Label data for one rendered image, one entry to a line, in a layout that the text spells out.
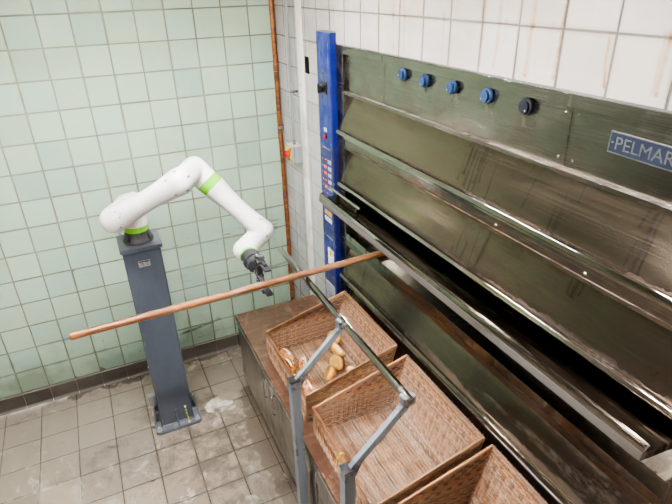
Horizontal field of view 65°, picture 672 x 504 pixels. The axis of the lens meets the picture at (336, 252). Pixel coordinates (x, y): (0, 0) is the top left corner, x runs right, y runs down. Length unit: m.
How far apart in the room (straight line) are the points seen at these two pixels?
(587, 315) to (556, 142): 0.47
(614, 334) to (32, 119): 2.82
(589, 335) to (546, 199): 0.39
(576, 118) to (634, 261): 0.38
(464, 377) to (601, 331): 0.73
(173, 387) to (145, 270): 0.78
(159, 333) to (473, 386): 1.73
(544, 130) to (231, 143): 2.20
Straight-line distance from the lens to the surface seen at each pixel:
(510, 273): 1.76
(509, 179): 1.69
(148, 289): 2.93
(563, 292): 1.64
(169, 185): 2.43
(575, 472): 1.88
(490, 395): 2.06
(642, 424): 1.52
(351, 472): 1.85
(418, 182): 2.09
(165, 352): 3.16
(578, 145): 1.51
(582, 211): 1.52
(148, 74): 3.22
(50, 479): 3.48
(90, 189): 3.34
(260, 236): 2.57
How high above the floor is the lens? 2.36
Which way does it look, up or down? 27 degrees down
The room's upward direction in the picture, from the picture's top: 2 degrees counter-clockwise
